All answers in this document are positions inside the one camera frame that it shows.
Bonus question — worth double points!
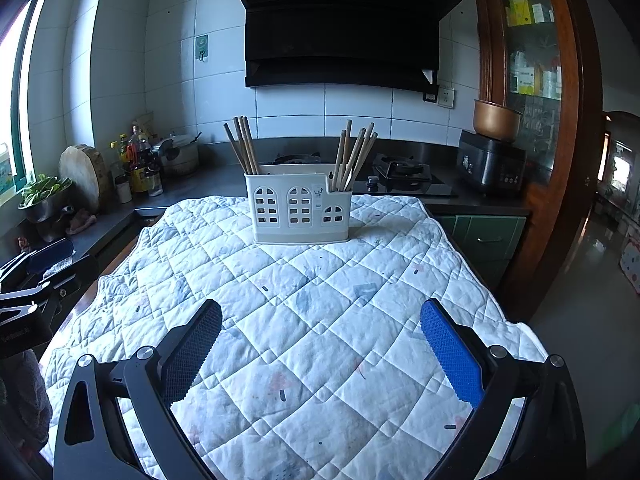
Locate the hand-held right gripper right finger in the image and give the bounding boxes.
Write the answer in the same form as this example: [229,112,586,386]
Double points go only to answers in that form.
[419,297,589,480]

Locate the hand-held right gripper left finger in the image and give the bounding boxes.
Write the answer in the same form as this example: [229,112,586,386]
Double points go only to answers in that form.
[52,298,224,480]

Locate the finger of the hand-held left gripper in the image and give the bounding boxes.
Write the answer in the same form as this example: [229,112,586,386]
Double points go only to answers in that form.
[0,254,99,328]
[0,238,75,281]

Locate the white plastic chopstick holder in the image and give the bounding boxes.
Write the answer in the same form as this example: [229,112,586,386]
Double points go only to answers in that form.
[244,170,353,245]

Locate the bunch of wooden chopsticks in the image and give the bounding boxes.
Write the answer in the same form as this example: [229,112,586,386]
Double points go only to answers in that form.
[223,116,379,195]

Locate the person's left forearm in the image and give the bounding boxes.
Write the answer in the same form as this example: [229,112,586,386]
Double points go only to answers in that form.
[0,347,54,456]

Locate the steel bowl of green vegetables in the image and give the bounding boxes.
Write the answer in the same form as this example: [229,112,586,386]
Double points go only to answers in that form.
[18,174,74,224]

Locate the round wooden cutting board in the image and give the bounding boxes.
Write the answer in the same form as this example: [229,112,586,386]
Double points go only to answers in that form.
[58,143,109,212]

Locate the small white jar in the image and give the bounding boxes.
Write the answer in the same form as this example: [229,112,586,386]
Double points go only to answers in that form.
[114,173,134,205]

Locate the green lower cabinet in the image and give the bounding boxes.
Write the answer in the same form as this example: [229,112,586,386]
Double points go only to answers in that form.
[432,215,529,292]

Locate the white quilted blanket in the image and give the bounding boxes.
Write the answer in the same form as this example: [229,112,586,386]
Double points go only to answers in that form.
[39,194,548,480]

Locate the small glass jar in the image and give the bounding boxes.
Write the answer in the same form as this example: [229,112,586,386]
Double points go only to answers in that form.
[145,164,165,197]

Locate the large clear oil bottle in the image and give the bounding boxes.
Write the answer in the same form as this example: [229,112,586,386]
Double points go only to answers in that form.
[127,125,152,194]

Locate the steel pot with lid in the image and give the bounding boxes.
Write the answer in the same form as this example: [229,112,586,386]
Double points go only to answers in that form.
[159,132,202,177]

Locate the black gas stove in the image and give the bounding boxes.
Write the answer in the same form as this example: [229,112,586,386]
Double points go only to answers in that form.
[272,150,459,197]

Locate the black rice cooker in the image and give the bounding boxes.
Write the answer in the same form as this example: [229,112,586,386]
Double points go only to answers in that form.
[457,129,527,197]

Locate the white patterned board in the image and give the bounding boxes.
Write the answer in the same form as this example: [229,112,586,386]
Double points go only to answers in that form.
[619,234,640,293]

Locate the wooden glass-door cabinet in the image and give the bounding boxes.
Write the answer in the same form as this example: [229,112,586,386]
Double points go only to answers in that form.
[470,0,604,322]

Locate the copper inner pot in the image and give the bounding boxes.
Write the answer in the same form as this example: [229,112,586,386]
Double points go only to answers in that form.
[473,98,524,142]

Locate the boxes on cabinet shelves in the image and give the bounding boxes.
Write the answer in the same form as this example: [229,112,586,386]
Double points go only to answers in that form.
[505,0,564,99]

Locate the black range hood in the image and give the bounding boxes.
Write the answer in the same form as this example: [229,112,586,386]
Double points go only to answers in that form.
[229,0,466,92]

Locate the window with green frame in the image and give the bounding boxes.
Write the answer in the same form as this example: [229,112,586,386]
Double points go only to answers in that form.
[0,0,57,213]

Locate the white wall outlet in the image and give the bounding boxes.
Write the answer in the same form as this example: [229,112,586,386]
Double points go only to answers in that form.
[423,85,456,110]

